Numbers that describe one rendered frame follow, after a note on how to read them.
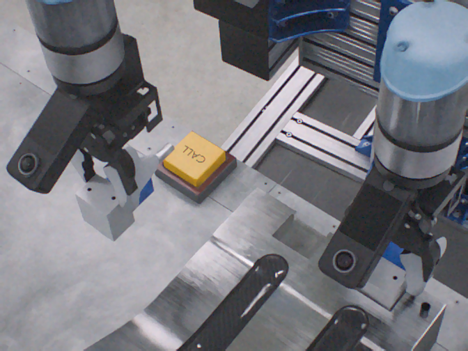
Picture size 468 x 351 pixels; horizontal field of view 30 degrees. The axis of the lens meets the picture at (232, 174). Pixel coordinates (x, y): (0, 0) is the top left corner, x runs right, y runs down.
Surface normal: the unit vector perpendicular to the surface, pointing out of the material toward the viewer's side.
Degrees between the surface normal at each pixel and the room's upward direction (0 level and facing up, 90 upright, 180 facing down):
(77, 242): 0
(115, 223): 90
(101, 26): 90
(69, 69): 90
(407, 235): 90
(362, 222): 32
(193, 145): 0
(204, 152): 0
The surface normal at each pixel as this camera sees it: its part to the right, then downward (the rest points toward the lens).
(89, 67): 0.39, 0.73
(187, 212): -0.06, -0.60
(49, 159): -0.35, -0.20
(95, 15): 0.72, 0.53
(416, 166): -0.14, 0.80
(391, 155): -0.69, 0.60
